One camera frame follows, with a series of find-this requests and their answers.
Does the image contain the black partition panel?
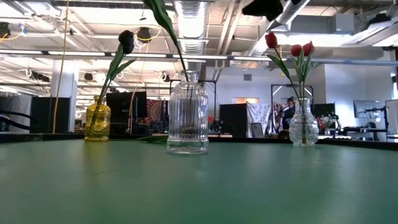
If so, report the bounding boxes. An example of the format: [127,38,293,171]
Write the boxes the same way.
[30,96,71,133]
[313,103,336,135]
[219,103,249,138]

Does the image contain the maroon artificial tulip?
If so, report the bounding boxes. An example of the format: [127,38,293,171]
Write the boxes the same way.
[143,0,195,138]

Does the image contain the white square pillar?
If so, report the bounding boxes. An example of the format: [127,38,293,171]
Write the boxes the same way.
[50,58,78,133]

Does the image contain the black ceiling dome camera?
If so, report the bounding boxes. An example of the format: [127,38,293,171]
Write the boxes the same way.
[136,27,152,44]

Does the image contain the grey desk monitor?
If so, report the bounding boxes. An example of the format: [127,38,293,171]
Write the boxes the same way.
[353,100,382,119]
[385,98,398,135]

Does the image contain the tall ribbed clear glass vase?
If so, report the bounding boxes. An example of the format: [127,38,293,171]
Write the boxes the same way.
[166,70,210,156]

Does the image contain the yellow glass vase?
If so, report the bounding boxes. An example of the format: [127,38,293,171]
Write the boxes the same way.
[84,95,112,142]

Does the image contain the black desk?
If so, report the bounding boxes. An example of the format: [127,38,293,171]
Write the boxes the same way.
[343,126,388,141]

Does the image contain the horizontal LED light bar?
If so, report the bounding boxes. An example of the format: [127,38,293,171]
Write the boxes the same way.
[0,48,398,68]

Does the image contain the grey office chair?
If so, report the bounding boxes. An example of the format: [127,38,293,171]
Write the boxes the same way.
[250,122,265,139]

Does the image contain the person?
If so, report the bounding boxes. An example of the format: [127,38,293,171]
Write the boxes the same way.
[279,96,296,134]

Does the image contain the black cable loop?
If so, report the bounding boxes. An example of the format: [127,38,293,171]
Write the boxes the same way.
[0,109,35,131]

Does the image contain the mandala pattern tapestry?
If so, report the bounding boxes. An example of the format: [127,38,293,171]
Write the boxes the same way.
[141,98,170,131]

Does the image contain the smooth silver ventilation duct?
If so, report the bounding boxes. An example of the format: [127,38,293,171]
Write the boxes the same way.
[247,0,312,63]

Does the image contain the silver spiral ventilation duct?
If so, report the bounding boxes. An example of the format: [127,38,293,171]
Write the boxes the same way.
[173,0,208,55]

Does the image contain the bright red artificial tulip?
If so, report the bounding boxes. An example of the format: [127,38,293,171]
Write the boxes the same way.
[290,44,307,144]
[265,31,307,144]
[297,40,321,144]

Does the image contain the white patterned cloth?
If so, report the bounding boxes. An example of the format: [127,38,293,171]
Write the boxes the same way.
[247,102,272,138]

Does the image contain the yellow hanging cable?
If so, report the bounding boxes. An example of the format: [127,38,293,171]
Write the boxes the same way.
[52,0,70,129]

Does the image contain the white flower bouquet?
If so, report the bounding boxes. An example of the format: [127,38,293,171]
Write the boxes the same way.
[317,114,338,136]

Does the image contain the green table mat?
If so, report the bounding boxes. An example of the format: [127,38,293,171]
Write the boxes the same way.
[0,138,398,224]

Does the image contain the round textured clear glass vase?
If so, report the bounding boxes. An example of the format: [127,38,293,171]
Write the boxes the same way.
[289,98,320,147]

